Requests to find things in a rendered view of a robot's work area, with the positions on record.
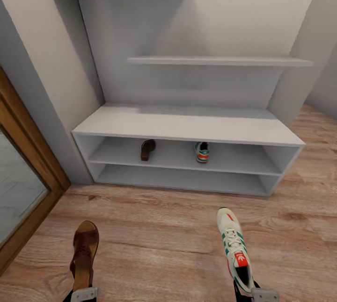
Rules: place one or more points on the door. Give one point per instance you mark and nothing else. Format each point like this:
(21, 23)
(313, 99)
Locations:
(31, 180)

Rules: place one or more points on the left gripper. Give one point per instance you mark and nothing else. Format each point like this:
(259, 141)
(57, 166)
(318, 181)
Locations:
(69, 296)

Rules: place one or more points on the sandal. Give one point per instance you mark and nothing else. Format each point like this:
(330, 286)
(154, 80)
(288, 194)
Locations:
(86, 241)
(147, 147)

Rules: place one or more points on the gym shoe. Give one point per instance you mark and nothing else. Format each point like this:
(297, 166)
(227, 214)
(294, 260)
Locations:
(237, 257)
(202, 151)

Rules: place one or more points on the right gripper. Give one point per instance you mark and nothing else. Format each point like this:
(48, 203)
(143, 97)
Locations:
(243, 298)

